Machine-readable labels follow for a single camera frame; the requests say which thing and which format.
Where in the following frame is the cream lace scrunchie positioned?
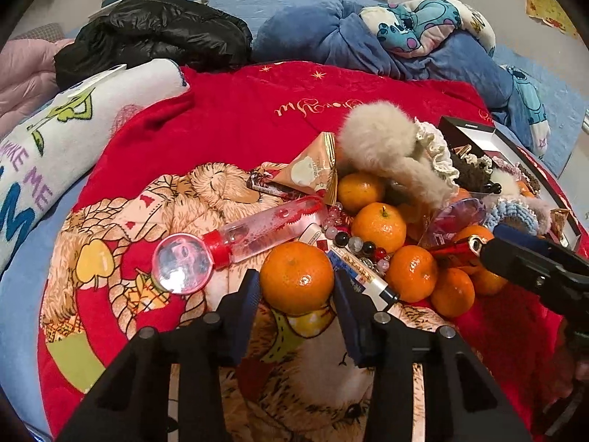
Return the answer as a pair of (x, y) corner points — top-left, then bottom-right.
(412, 120), (461, 189)

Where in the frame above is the blue cartoon print quilt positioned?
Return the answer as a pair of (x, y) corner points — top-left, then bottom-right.
(251, 0), (553, 155)

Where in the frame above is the bead bracelet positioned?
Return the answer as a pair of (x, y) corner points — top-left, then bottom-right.
(322, 205), (396, 277)

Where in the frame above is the clear bottle with red cap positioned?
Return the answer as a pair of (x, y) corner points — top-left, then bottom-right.
(152, 196), (329, 295)

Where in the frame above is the white printed pillow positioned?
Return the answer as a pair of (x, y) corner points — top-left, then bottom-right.
(0, 58), (190, 272)

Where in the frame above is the pink quilt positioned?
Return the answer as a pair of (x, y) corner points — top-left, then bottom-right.
(0, 39), (77, 139)

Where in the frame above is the pile of tangerines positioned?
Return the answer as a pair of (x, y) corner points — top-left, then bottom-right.
(338, 172), (509, 318)

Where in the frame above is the blue crochet scrunchie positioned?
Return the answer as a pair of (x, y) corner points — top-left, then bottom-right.
(485, 196), (553, 238)

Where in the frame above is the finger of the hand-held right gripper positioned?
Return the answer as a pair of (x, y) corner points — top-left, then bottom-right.
(494, 223), (589, 277)
(481, 237), (574, 302)

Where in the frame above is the red and gold tube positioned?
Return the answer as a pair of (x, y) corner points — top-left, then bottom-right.
(433, 235), (484, 259)

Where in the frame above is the red and white candy wrapper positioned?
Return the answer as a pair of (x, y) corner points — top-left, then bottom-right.
(246, 170), (288, 194)

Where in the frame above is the beige fluffy scrunchie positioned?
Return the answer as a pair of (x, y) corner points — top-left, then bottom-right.
(338, 100), (456, 210)

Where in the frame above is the grey checkered pillow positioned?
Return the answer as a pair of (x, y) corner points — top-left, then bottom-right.
(23, 22), (63, 42)

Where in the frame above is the light blue quilted bedsheet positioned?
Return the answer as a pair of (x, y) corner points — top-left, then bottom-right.
(0, 0), (589, 438)

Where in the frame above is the black puffer jacket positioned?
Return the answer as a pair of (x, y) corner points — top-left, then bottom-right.
(54, 0), (253, 93)

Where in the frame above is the yellow wall certificate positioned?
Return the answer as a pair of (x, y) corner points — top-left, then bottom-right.
(543, 9), (579, 38)
(525, 0), (563, 23)

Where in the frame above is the pink clear plastic packet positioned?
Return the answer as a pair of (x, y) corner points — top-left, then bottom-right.
(419, 198), (489, 252)

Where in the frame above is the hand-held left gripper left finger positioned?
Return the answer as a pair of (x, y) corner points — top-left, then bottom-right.
(57, 269), (262, 442)

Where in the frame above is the pink fluffy scrunchie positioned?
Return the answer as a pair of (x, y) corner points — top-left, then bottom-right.
(494, 170), (521, 199)

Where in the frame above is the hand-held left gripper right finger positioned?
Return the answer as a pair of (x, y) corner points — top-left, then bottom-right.
(332, 269), (530, 442)

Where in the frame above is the long white printed tube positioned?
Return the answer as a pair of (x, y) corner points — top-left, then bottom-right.
(329, 244), (399, 307)

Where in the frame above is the small white printed tube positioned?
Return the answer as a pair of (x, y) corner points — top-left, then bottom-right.
(299, 223), (332, 252)

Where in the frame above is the black box with white lining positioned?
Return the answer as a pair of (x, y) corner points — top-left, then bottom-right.
(437, 116), (589, 254)

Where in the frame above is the red printed blanket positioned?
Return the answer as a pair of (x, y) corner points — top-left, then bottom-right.
(37, 61), (589, 442)

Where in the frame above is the pink crochet scrunchie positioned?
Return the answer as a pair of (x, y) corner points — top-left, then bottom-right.
(492, 159), (543, 194)

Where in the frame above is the person's right hand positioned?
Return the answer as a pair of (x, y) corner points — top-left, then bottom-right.
(550, 327), (589, 406)

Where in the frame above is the dark brown scrunchie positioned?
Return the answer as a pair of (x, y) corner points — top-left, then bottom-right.
(453, 152), (495, 194)

